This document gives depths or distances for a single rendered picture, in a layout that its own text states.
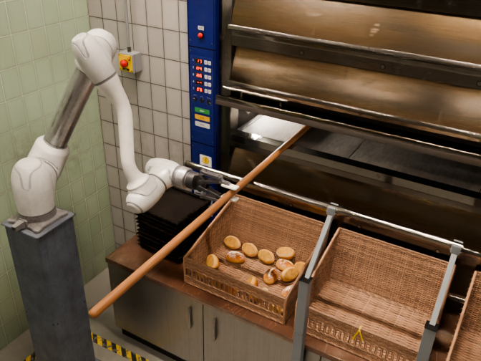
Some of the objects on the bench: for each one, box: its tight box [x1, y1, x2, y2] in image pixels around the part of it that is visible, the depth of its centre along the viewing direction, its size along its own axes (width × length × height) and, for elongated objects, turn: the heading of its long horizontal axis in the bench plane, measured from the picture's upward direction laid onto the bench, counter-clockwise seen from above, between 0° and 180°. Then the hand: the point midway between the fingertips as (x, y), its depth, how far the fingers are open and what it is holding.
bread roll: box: [242, 243, 258, 257], centre depth 276 cm, size 6×10×7 cm
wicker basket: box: [183, 194, 331, 324], centre depth 257 cm, size 49×56×28 cm
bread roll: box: [258, 249, 275, 264], centre depth 271 cm, size 6×10×7 cm
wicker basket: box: [293, 227, 457, 361], centre depth 231 cm, size 49×56×28 cm
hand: (230, 192), depth 213 cm, fingers open, 5 cm apart
